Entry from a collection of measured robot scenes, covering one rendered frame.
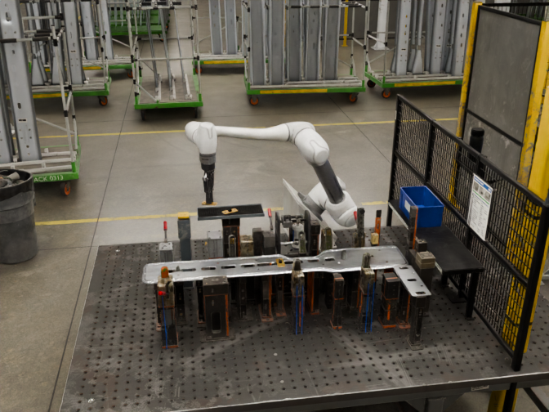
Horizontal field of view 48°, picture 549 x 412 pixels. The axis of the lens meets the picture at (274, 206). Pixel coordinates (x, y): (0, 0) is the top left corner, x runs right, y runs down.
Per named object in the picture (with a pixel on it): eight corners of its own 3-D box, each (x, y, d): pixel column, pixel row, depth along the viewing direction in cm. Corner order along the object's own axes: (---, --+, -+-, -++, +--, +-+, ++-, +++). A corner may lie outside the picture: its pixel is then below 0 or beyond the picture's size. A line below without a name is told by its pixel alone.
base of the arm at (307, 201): (293, 191, 405) (300, 185, 404) (316, 212, 412) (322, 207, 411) (298, 199, 387) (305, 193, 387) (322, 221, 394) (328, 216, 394)
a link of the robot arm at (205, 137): (220, 153, 325) (211, 145, 336) (220, 124, 319) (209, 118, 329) (202, 156, 320) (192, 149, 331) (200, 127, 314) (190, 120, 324)
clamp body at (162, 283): (159, 351, 303) (153, 288, 288) (160, 334, 316) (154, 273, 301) (181, 350, 304) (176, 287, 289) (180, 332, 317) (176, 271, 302)
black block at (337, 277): (331, 332, 317) (333, 283, 305) (327, 320, 327) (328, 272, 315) (346, 331, 319) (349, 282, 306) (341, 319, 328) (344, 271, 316)
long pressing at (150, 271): (141, 287, 302) (140, 284, 302) (143, 265, 323) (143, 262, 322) (411, 266, 321) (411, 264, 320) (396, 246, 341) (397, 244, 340)
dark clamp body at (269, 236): (261, 299, 345) (261, 239, 330) (258, 287, 357) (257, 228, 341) (280, 297, 347) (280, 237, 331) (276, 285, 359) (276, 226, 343)
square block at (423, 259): (414, 318, 329) (421, 258, 314) (409, 310, 336) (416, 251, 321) (429, 316, 330) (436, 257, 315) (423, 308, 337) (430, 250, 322)
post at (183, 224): (181, 289, 354) (176, 221, 336) (181, 283, 361) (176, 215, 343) (194, 288, 355) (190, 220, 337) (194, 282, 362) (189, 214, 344)
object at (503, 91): (520, 270, 512) (568, 21, 430) (505, 271, 510) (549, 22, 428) (454, 205, 633) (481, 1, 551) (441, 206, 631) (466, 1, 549)
